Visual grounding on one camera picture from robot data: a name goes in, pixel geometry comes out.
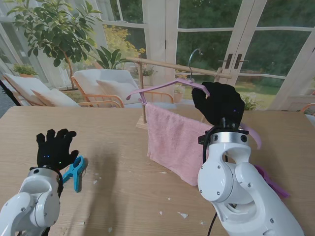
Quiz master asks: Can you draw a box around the black red right arm cable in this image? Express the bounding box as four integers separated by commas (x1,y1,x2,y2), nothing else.
206,211,219,236

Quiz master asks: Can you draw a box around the lilac plastic clothes hanger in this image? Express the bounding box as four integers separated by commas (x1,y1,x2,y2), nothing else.
126,48,262,149

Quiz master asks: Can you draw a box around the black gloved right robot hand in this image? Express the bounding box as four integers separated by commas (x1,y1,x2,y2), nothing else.
191,82,246,127

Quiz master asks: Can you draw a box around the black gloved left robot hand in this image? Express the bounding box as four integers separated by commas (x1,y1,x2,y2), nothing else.
36,128,80,171

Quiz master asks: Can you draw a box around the purple clothes peg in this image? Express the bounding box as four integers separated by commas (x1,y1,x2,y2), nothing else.
254,164,291,199

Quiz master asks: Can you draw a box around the pink square towel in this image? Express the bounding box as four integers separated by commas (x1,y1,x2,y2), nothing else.
145,102,214,187

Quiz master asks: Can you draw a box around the blue clothes peg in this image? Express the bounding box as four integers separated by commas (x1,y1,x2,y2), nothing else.
61,155,87,193

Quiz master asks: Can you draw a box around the printed garden window backdrop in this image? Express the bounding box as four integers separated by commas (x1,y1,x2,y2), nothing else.
0,0,315,116

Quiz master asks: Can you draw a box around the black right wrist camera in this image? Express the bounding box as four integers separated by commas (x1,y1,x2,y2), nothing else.
198,134,212,146

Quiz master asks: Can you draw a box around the black stand pole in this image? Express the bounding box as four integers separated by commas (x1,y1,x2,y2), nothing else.
0,80,21,107

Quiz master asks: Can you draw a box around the wooden drying rack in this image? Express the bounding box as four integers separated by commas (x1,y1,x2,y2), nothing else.
126,57,233,130

